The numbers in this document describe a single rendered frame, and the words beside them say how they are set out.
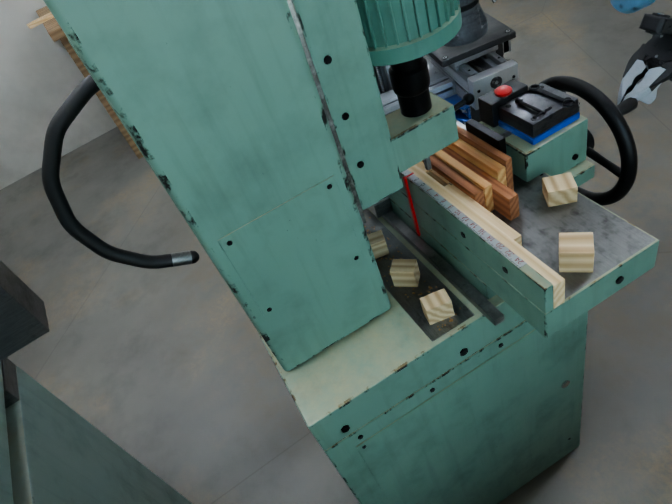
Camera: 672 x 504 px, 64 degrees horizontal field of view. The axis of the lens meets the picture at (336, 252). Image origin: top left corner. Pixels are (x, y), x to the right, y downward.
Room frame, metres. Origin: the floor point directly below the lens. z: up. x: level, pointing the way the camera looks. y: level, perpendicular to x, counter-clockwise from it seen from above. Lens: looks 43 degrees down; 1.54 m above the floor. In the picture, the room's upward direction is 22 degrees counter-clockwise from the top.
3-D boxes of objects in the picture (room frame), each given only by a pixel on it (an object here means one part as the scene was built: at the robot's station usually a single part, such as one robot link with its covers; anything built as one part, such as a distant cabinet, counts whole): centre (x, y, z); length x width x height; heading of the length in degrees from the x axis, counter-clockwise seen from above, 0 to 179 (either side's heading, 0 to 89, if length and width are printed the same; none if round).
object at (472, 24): (1.45, -0.58, 0.87); 0.15 x 0.15 x 0.10
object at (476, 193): (0.75, -0.23, 0.93); 0.21 x 0.02 x 0.05; 12
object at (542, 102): (0.76, -0.41, 0.99); 0.13 x 0.11 x 0.06; 12
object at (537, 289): (0.71, -0.18, 0.93); 0.60 x 0.02 x 0.06; 12
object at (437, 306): (0.56, -0.12, 0.82); 0.05 x 0.03 x 0.04; 90
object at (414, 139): (0.75, -0.19, 1.03); 0.14 x 0.07 x 0.09; 102
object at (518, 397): (0.73, -0.09, 0.35); 0.58 x 0.45 x 0.71; 102
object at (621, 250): (0.74, -0.32, 0.87); 0.61 x 0.30 x 0.06; 12
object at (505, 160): (0.76, -0.30, 0.94); 0.20 x 0.01 x 0.08; 12
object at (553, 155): (0.76, -0.41, 0.91); 0.15 x 0.14 x 0.09; 12
